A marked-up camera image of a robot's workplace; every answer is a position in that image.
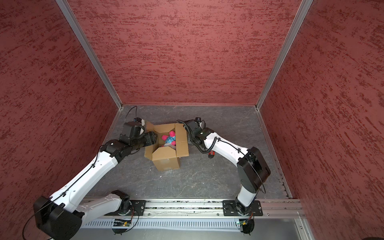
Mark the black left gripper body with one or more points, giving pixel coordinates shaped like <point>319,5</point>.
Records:
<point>146,140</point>

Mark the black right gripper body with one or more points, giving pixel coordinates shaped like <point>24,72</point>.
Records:
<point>192,138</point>

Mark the red black utility knife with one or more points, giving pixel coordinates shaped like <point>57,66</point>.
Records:
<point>211,154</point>

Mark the white pink blue plush toy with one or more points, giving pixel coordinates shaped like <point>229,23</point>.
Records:
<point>170,140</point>

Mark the brown cardboard express box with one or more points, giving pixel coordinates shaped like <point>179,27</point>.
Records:
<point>166,158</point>

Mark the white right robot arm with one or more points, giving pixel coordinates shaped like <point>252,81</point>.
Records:
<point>252,168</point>

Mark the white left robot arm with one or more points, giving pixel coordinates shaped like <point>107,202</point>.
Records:
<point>62,214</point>

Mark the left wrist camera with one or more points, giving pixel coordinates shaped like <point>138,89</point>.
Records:
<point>140,122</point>

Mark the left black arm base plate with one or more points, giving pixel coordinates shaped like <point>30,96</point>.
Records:
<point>136,207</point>

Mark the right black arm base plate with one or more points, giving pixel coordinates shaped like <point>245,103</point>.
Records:
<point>235,208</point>

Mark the white slotted cable duct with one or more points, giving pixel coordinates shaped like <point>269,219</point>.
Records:
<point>167,224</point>

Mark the aluminium front rail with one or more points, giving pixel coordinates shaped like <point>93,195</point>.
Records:
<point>213,208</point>

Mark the left aluminium corner post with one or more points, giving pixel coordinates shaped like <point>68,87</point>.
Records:
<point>79,33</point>

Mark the aluminium corner post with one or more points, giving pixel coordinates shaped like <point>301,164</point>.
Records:
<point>290,37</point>
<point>79,33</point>

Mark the right aluminium corner post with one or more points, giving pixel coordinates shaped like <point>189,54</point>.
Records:
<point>290,37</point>

